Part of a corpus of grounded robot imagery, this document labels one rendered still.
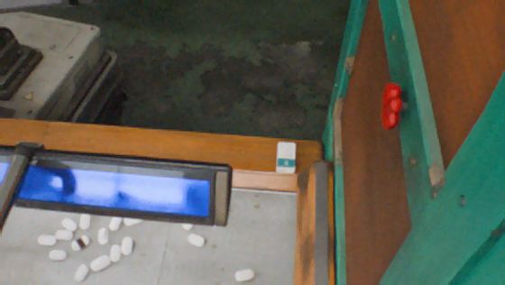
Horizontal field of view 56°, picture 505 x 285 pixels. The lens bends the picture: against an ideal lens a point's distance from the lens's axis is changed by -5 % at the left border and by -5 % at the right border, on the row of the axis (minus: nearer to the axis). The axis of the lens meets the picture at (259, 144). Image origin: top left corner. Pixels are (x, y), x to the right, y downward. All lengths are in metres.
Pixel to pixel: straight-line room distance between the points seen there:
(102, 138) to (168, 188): 0.50
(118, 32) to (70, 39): 0.78
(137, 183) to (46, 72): 1.14
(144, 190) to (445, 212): 0.35
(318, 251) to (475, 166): 0.51
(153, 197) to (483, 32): 0.39
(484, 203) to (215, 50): 2.14
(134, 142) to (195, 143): 0.12
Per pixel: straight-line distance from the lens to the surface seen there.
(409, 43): 0.48
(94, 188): 0.60
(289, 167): 0.96
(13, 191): 0.58
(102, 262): 0.91
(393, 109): 0.44
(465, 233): 0.32
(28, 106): 1.60
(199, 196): 0.57
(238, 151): 1.00
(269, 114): 2.08
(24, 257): 0.98
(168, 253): 0.92
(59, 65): 1.70
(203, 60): 2.32
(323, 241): 0.80
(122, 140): 1.04
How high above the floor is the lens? 1.56
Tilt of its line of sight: 52 degrees down
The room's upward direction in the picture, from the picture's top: 4 degrees clockwise
